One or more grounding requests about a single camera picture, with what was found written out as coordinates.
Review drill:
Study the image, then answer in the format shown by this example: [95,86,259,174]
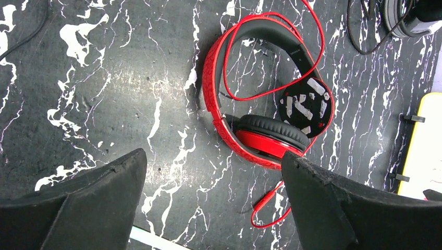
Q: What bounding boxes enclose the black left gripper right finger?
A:
[281,152,441,249]

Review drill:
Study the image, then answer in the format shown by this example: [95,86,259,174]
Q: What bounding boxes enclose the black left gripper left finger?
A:
[1,148,147,249]

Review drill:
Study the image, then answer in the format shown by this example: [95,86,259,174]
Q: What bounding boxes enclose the red headphones with cable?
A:
[198,1,344,229]

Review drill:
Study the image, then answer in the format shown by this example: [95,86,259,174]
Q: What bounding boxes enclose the yellow framed whiteboard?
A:
[398,92,441,199]

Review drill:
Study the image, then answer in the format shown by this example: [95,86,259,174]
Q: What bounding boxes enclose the black cable on table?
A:
[347,0,415,56]

